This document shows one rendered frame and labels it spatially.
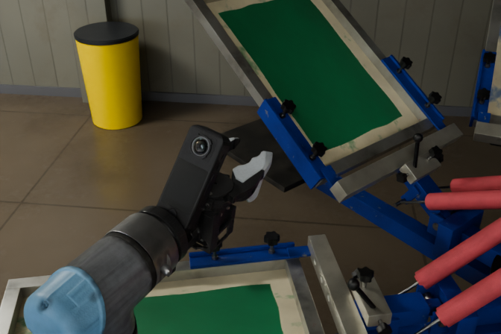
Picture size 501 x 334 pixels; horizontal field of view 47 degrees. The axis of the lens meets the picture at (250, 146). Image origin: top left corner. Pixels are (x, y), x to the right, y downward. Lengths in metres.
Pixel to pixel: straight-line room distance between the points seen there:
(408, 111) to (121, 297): 1.64
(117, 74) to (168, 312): 2.91
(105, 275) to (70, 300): 0.04
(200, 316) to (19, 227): 2.22
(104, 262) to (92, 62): 3.73
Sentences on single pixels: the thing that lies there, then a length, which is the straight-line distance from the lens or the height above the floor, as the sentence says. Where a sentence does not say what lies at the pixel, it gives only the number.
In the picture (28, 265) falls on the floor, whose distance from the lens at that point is 3.31.
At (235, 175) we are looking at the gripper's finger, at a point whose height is 1.68.
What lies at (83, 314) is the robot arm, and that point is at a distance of 0.55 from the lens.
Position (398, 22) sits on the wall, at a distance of 4.49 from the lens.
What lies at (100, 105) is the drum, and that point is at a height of 0.21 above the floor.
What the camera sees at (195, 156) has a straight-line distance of 0.62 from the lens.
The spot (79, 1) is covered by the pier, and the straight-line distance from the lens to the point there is 4.66.
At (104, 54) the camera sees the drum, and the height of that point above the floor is 0.62.
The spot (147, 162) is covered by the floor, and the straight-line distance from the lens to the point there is 4.01.
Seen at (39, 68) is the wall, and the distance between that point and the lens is 5.14.
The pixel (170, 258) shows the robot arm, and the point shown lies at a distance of 0.61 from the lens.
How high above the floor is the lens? 2.06
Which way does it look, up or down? 30 degrees down
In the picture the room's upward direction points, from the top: straight up
